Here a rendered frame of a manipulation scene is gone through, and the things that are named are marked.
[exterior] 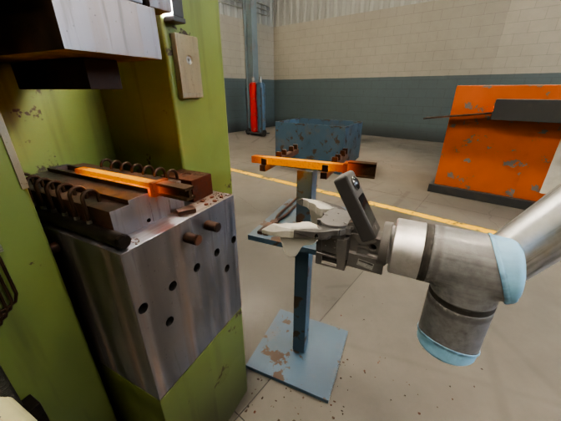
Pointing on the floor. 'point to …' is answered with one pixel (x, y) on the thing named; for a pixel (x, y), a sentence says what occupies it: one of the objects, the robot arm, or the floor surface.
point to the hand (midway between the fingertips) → (280, 210)
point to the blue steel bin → (319, 138)
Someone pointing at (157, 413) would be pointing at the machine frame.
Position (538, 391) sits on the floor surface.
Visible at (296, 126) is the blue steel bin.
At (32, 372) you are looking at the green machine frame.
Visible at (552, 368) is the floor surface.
